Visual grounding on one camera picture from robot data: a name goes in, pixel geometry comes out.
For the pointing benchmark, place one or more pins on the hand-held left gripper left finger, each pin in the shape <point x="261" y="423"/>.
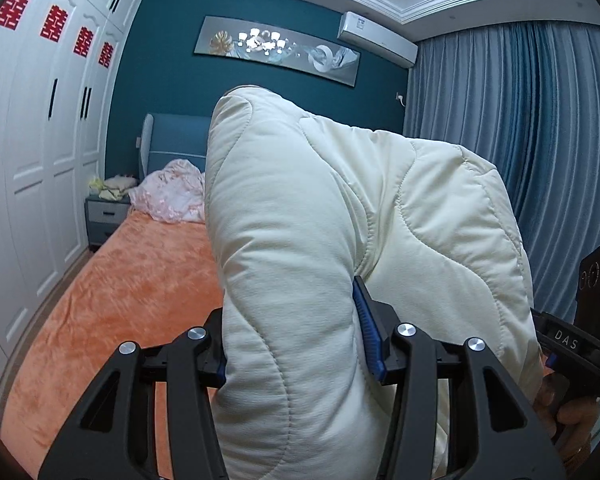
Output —
<point x="214" y="355"/>

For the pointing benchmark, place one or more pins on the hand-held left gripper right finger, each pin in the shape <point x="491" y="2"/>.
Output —
<point x="368" y="325"/>

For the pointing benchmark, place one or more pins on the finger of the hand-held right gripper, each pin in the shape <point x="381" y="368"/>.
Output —
<point x="540" y="326"/>

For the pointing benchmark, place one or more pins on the cream quilted jacket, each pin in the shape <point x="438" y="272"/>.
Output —
<point x="290" y="235"/>

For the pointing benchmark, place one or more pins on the person's right hand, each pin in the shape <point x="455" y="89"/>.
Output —
<point x="583" y="419"/>

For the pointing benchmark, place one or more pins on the orange plush blanket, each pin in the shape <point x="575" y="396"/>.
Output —
<point x="130" y="280"/>

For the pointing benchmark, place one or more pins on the blue-grey curtain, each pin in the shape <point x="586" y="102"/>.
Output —
<point x="540" y="135"/>

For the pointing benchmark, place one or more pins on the pink lace cloth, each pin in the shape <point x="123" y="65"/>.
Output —
<point x="170" y="195"/>

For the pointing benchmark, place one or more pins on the grey nightstand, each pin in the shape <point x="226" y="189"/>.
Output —
<point x="107" y="220"/>

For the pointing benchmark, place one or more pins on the yellowish pile on nightstand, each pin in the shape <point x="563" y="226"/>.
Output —
<point x="112" y="187"/>

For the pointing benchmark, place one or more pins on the blue upholstered headboard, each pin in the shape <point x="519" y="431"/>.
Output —
<point x="175" y="140"/>

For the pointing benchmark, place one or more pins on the white wardrobe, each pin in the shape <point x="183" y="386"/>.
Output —
<point x="30" y="185"/>

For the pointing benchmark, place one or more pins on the white air conditioner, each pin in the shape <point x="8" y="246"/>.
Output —
<point x="375" y="37"/>

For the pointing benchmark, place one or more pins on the red paper door sticker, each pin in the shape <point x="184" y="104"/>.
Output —
<point x="53" y="22"/>
<point x="105" y="55"/>
<point x="11" y="7"/>
<point x="83" y="42"/>

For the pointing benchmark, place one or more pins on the white wall plug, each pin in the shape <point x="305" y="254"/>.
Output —
<point x="400" y="99"/>

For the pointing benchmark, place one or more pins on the framed wall picture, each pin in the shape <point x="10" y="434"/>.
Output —
<point x="280" y="45"/>

